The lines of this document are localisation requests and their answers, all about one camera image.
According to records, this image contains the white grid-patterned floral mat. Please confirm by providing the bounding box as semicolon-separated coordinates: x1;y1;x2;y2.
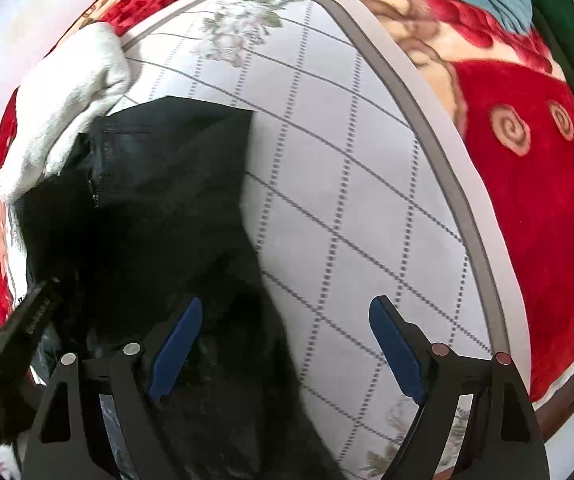
4;0;530;480

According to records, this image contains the black jacket with white lining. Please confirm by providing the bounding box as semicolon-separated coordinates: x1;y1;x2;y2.
0;22;348;480

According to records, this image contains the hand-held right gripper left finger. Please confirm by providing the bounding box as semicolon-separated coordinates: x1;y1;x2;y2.
19;296;204;480

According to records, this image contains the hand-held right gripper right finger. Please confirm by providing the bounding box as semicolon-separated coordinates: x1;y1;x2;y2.
368;295;550;480

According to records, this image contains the red floral blanket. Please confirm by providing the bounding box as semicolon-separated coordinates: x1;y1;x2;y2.
0;0;574;406

